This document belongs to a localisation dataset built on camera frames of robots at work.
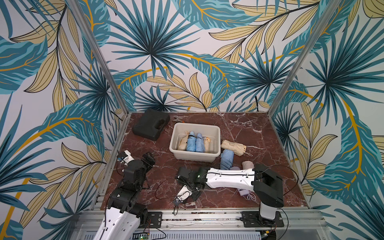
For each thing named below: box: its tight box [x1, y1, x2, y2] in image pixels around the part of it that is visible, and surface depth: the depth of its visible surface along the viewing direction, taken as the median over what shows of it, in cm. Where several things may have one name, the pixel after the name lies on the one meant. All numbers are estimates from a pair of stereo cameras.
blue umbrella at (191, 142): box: [186, 130, 196, 152], surface depth 96 cm
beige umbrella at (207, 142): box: [204, 137, 211, 153], surface depth 101 cm
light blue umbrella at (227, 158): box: [220, 149, 235, 170], surface depth 94 cm
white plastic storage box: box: [169, 122, 221, 163], surface depth 96 cm
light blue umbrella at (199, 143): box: [195, 132, 205, 153], surface depth 94 cm
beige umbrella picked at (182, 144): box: [178, 130, 190, 151], surface depth 97 cm
